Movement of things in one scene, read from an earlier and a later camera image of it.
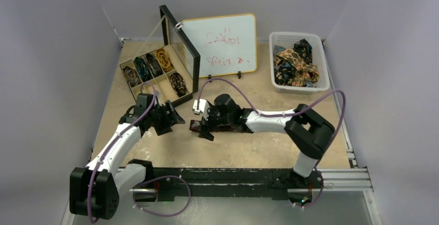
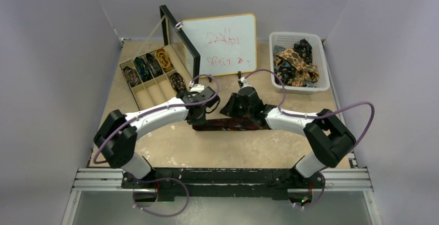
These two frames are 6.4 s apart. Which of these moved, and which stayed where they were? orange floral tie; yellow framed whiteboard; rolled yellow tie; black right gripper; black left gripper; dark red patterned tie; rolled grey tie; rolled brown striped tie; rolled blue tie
Moved: black right gripper; black left gripper; dark red patterned tie
Stayed: rolled blue tie; yellow framed whiteboard; rolled yellow tie; rolled brown striped tie; rolled grey tie; orange floral tie
